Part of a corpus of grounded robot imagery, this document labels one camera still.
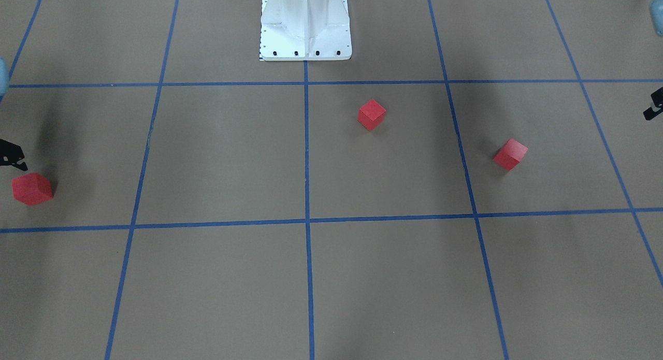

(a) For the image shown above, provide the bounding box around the red cube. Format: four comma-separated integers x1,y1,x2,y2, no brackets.
11,172,54,205
493,138,528,171
357,99,386,131

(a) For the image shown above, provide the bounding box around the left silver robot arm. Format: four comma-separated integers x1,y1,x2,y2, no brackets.
643,0,662,121

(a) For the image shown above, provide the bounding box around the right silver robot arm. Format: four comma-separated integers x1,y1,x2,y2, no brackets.
1,57,28,172

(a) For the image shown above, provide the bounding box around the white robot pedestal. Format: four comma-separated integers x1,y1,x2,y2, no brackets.
259,0,353,61

